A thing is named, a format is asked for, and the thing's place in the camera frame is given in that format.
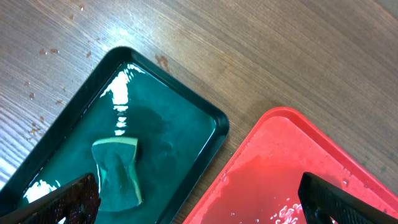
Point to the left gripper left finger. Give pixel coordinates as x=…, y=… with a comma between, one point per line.
x=74, y=203

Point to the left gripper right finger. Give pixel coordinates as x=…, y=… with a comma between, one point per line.
x=324, y=203

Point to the green scrubbing sponge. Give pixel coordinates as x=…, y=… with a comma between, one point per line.
x=119, y=187

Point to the red plastic tray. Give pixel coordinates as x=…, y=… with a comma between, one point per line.
x=260, y=182

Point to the black water tray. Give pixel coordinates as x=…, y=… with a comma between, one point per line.
x=127, y=95

